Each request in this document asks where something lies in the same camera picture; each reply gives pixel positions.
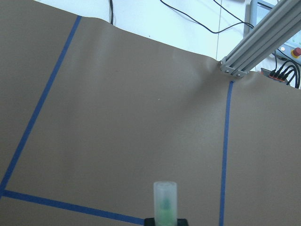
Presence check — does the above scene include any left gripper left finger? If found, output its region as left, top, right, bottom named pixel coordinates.
left=143, top=218, right=155, bottom=226

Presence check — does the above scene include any aluminium frame post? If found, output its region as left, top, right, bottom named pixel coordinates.
left=220, top=0, right=301, bottom=78

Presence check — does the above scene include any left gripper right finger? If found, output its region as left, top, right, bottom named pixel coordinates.
left=177, top=218, right=189, bottom=226

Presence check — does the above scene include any green highlighter pen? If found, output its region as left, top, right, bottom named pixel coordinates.
left=153, top=181, right=177, bottom=226

